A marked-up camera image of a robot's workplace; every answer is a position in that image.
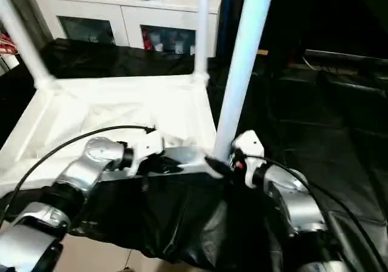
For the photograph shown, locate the white plastic table top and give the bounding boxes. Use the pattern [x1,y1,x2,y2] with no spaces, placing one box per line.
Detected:
[0,73,227,191]

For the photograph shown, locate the black shiny mat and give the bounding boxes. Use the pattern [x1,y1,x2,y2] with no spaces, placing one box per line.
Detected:
[0,37,388,272]

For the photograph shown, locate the black flat bar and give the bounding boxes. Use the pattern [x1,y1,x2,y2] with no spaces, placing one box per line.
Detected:
[304,49,388,61]

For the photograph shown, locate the white cabinet with glass doors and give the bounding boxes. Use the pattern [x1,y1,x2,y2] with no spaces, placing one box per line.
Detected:
[33,0,224,58]

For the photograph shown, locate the black cabinet with gold label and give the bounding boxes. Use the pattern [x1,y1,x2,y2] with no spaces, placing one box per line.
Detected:
[216,0,388,70]

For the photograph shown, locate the red clothes hangers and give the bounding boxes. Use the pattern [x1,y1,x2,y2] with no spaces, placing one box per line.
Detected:
[0,34,18,55]

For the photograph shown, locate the grey curtain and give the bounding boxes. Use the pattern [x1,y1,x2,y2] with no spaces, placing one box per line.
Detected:
[8,0,52,42]

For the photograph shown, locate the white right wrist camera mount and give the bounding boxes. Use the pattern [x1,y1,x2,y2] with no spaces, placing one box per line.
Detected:
[232,129,267,190]

